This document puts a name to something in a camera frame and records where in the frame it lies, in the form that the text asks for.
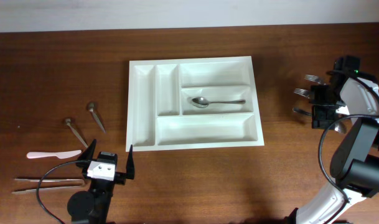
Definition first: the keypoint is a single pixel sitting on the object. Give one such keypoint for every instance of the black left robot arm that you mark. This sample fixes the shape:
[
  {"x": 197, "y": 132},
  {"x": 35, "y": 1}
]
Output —
[{"x": 92, "y": 205}]

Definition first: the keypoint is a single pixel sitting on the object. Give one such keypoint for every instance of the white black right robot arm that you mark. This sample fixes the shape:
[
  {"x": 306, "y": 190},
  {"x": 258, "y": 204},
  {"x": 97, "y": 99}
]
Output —
[{"x": 353, "y": 175}]

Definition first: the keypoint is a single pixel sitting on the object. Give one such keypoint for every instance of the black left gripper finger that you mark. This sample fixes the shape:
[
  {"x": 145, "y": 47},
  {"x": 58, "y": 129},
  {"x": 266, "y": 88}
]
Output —
[
  {"x": 130, "y": 168},
  {"x": 88, "y": 153}
]

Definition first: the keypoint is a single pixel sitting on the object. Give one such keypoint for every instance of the metal fork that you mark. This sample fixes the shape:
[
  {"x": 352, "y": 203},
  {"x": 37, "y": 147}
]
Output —
[
  {"x": 303, "y": 92},
  {"x": 315, "y": 79}
]

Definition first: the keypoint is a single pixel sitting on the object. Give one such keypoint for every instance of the small metal teaspoon right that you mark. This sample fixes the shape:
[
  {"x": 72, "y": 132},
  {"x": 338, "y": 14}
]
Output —
[{"x": 92, "y": 110}]

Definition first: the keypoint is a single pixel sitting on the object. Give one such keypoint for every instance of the white plastic cutlery tray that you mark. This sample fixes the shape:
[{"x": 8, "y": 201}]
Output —
[{"x": 161, "y": 116}]

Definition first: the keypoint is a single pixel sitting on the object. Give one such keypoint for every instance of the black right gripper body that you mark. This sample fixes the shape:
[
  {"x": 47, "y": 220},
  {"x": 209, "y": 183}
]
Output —
[{"x": 324, "y": 102}]

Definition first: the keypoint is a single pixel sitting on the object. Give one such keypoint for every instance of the pink plastic knife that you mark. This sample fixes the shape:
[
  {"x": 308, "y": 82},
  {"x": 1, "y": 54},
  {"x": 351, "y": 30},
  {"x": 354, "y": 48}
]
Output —
[{"x": 60, "y": 155}]

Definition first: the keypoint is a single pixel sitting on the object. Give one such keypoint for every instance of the small metal teaspoon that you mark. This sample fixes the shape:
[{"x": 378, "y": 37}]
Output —
[
  {"x": 69, "y": 122},
  {"x": 92, "y": 110}
]

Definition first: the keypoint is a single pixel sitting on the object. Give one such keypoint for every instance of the small metal teaspoon left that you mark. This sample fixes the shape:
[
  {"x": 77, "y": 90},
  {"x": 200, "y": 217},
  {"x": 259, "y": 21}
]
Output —
[{"x": 69, "y": 122}]

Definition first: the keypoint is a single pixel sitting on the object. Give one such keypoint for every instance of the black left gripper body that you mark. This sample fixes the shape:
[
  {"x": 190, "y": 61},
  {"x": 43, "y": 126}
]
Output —
[{"x": 101, "y": 184}]

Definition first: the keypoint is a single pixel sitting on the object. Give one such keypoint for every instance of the metal spoon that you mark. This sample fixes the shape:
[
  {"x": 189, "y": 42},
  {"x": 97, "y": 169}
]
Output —
[
  {"x": 202, "y": 102},
  {"x": 339, "y": 127}
]

